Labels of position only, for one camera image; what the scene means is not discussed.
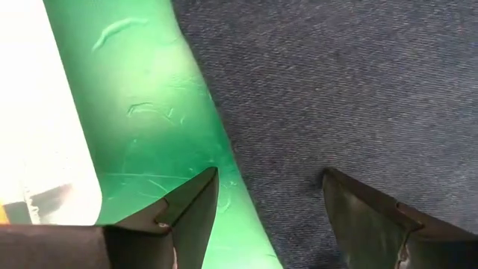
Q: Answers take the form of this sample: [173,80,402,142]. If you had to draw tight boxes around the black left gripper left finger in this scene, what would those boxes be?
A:
[0,167,220,269]

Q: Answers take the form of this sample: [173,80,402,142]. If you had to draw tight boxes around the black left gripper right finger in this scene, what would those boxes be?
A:
[323,167,478,269]

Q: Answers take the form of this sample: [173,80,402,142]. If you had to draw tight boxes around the dark blue jeans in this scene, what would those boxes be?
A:
[171,0,478,269]

